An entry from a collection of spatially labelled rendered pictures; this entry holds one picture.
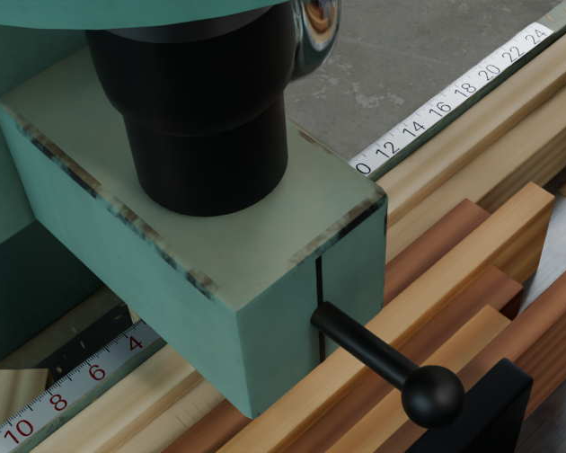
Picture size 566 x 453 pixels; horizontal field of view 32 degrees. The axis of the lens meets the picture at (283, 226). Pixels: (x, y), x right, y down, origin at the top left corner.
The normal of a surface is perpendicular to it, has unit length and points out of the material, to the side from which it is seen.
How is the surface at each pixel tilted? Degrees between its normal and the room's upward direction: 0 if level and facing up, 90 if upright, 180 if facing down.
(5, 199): 90
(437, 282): 0
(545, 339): 90
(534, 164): 90
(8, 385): 0
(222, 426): 0
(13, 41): 90
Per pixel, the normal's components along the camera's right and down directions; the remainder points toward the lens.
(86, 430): -0.05, -0.64
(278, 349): 0.69, 0.54
